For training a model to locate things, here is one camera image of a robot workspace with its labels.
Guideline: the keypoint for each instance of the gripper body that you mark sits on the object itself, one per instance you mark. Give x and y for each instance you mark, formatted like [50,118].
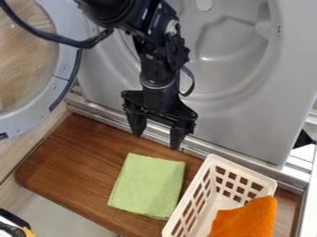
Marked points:
[159,100]

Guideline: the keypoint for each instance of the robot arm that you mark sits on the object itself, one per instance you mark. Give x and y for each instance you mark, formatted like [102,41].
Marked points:
[155,34]

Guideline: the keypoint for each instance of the green cloth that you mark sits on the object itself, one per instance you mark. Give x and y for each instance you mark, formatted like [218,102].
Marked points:
[148,185]

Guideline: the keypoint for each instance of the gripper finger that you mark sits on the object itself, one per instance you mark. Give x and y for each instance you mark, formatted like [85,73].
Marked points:
[136,123]
[178,136]

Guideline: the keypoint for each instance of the white basket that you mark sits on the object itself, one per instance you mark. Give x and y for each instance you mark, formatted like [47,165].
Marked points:
[214,197]

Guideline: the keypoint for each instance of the orange cloth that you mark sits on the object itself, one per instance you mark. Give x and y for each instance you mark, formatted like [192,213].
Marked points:
[247,218]

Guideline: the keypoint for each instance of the washing machine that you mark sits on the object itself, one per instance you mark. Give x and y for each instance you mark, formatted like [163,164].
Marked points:
[231,77]

